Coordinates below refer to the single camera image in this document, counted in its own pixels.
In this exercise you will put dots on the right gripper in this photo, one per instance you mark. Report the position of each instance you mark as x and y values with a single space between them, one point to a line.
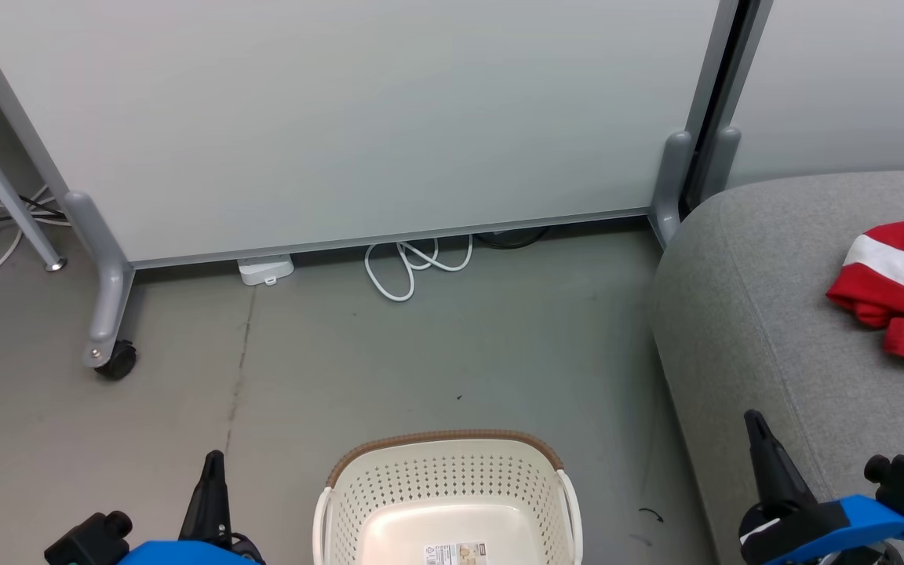
829 526

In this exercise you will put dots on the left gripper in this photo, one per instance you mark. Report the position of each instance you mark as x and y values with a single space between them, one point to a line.
185 555

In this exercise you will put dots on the red garment with white stripe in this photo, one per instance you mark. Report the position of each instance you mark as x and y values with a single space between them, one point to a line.
883 302

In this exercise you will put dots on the cream perforated laundry basket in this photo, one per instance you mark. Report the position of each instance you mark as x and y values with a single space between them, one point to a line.
452 482

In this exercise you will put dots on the paper label in basket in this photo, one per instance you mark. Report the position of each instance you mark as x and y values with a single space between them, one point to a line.
456 554

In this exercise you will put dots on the small black floor scrap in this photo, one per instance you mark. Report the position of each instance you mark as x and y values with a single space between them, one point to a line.
650 512

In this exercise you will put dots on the grey fabric sofa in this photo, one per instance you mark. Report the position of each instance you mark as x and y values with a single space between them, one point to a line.
774 314

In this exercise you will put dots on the black caster wheel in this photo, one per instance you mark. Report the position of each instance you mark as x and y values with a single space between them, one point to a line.
118 362

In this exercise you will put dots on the white power adapter box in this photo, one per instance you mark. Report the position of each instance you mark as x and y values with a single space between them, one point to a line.
265 271

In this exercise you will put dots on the narrow white partition panel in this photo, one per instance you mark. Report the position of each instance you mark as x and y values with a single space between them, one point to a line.
852 78

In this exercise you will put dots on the wide white partition panel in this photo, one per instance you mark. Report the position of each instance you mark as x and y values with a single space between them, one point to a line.
342 118

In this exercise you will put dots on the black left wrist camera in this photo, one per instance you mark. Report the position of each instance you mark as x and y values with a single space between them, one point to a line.
87 541

